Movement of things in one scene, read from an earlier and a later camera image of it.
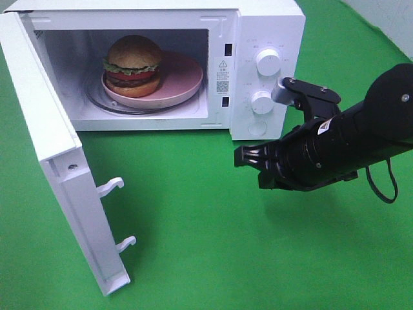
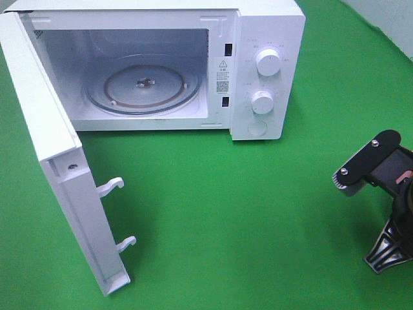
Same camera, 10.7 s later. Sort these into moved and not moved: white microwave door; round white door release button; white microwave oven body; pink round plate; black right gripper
Moved: pink round plate; black right gripper
Not moved: round white door release button; white microwave oven body; white microwave door
